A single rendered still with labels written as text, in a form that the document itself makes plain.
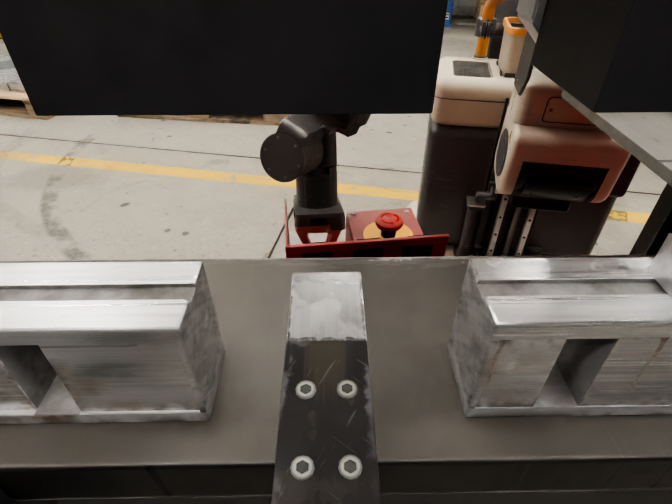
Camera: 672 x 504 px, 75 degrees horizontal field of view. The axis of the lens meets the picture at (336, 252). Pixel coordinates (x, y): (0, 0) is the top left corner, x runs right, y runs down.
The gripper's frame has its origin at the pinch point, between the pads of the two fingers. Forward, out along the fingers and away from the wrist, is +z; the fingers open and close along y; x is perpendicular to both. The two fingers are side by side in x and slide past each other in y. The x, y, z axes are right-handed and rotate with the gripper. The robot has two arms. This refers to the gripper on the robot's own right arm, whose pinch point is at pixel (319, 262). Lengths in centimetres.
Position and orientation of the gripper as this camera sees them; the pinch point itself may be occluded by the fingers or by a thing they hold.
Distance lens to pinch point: 65.0
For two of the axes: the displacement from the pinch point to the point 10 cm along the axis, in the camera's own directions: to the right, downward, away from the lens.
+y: 1.1, 3.8, -9.2
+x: 9.9, -0.6, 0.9
